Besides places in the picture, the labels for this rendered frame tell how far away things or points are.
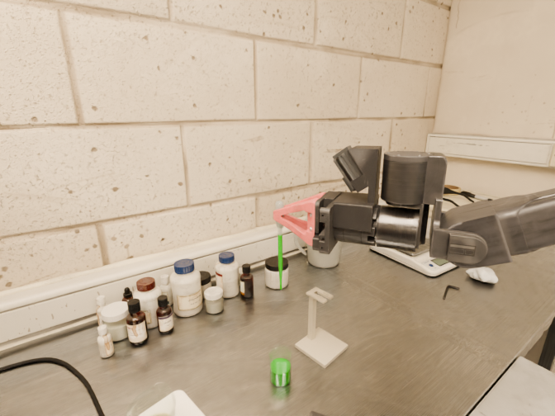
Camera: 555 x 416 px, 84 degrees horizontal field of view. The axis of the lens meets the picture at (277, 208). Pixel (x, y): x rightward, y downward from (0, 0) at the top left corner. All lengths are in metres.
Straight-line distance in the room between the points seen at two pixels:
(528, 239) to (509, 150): 1.13
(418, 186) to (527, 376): 0.51
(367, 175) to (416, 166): 0.06
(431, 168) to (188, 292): 0.60
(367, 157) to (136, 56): 0.60
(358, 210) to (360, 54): 0.92
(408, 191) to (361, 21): 0.94
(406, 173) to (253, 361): 0.48
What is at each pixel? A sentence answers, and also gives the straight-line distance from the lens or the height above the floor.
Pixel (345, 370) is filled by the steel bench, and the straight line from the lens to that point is 0.69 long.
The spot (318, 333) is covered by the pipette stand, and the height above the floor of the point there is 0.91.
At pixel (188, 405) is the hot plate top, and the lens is 0.53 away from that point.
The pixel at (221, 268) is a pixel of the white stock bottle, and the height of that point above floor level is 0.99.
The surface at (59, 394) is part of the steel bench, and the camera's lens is 0.75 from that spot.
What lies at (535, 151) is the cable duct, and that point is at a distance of 1.51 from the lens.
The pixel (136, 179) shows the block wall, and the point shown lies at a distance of 0.84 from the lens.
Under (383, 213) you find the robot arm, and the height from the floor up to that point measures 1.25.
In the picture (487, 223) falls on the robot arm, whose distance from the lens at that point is 0.41.
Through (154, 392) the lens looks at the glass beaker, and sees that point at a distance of 0.46.
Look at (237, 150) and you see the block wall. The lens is 0.93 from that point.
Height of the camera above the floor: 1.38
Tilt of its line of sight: 17 degrees down
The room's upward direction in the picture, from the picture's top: straight up
